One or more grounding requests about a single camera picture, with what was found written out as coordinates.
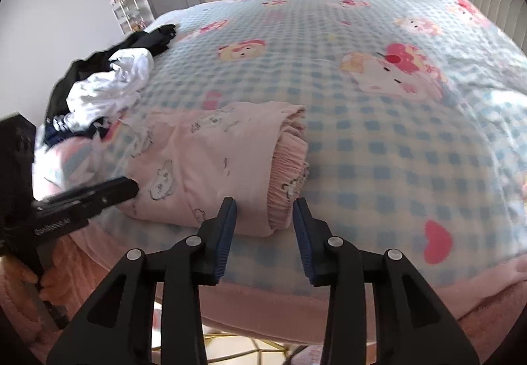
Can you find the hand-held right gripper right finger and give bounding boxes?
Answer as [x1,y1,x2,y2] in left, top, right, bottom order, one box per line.
[292,197,480,365]

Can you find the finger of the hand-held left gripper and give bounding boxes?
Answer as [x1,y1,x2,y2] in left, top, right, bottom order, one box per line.
[82,178,139,213]

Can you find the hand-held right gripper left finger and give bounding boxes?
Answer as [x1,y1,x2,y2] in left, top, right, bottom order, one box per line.
[47,197,238,365]

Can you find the pink cartoon print pants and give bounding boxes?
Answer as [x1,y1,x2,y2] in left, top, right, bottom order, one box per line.
[124,100,310,238]

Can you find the person's left forearm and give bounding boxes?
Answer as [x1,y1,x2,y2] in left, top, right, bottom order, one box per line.
[0,233,103,349]

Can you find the person's left hand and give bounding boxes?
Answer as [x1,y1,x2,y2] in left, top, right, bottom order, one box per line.
[14,258,62,304]

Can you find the navy striped garment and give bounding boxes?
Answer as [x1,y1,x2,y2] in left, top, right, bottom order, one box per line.
[43,116,112,147]

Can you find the white garment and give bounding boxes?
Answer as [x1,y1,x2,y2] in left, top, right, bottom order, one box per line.
[66,49,154,131]

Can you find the checkered cartoon print blanket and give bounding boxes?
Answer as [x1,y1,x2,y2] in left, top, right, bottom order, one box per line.
[35,0,527,345]

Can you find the black garment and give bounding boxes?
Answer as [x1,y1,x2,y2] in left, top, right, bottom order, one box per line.
[44,24,178,127]

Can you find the white shelf rack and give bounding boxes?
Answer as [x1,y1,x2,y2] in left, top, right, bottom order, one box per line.
[110,0,153,34]

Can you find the person's pink fuzzy robe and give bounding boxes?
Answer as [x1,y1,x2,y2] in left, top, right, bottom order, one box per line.
[457,278,521,345]

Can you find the gold wire basket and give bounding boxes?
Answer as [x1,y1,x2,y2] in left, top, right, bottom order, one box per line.
[204,334,297,365]

